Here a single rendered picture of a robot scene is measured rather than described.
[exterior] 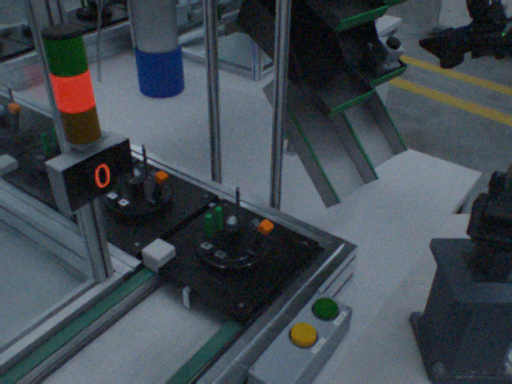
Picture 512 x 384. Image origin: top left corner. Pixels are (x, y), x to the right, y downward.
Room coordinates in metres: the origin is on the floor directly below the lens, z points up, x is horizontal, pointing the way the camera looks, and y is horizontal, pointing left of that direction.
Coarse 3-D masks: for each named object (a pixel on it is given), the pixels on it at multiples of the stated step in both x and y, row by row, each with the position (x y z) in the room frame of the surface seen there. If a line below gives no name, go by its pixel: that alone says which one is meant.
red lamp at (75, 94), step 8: (88, 72) 0.67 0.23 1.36; (56, 80) 0.65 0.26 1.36; (64, 80) 0.64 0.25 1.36; (72, 80) 0.64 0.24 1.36; (80, 80) 0.65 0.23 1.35; (88, 80) 0.66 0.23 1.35; (56, 88) 0.65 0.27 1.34; (64, 88) 0.64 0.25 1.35; (72, 88) 0.64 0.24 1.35; (80, 88) 0.65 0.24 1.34; (88, 88) 0.66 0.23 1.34; (56, 96) 0.65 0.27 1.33; (64, 96) 0.64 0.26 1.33; (72, 96) 0.64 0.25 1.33; (80, 96) 0.65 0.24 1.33; (88, 96) 0.66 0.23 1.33; (64, 104) 0.64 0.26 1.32; (72, 104) 0.64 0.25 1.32; (80, 104) 0.65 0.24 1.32; (88, 104) 0.65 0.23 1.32; (72, 112) 0.64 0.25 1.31
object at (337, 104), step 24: (264, 0) 1.08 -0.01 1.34; (240, 24) 1.05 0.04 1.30; (264, 24) 1.00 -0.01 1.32; (312, 24) 1.08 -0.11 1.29; (264, 48) 1.00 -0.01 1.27; (312, 48) 1.05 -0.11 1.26; (336, 48) 1.03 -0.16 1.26; (288, 72) 0.95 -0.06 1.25; (312, 72) 0.98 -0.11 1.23; (336, 72) 1.00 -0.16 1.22; (312, 96) 0.90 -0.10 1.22; (336, 96) 0.94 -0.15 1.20; (360, 96) 0.93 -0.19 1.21
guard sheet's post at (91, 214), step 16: (32, 0) 0.67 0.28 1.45; (48, 0) 0.68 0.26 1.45; (48, 16) 0.69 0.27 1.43; (64, 144) 0.67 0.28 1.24; (80, 208) 0.67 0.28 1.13; (96, 208) 0.68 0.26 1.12; (96, 224) 0.68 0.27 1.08; (96, 240) 0.67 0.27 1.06; (96, 256) 0.67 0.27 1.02; (96, 272) 0.67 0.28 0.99; (112, 272) 0.69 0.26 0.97
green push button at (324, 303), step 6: (318, 300) 0.62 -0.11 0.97; (324, 300) 0.62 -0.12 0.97; (330, 300) 0.62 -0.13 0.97; (318, 306) 0.61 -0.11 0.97; (324, 306) 0.61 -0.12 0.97; (330, 306) 0.61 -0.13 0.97; (336, 306) 0.61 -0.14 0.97; (318, 312) 0.60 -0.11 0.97; (324, 312) 0.60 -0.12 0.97; (330, 312) 0.60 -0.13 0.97; (336, 312) 0.60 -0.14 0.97; (324, 318) 0.59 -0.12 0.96
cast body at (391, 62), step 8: (376, 40) 1.07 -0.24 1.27; (384, 40) 1.07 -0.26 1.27; (392, 40) 1.06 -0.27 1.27; (368, 48) 1.10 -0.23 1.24; (376, 48) 1.06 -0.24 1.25; (384, 48) 1.05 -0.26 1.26; (392, 48) 1.05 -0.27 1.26; (400, 48) 1.06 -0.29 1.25; (368, 56) 1.08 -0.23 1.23; (376, 56) 1.06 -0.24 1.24; (384, 56) 1.04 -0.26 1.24; (392, 56) 1.04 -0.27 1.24; (400, 56) 1.06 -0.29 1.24; (376, 64) 1.06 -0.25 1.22; (384, 64) 1.04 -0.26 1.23; (392, 64) 1.05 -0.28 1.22; (376, 72) 1.05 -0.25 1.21; (384, 72) 1.04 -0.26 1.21
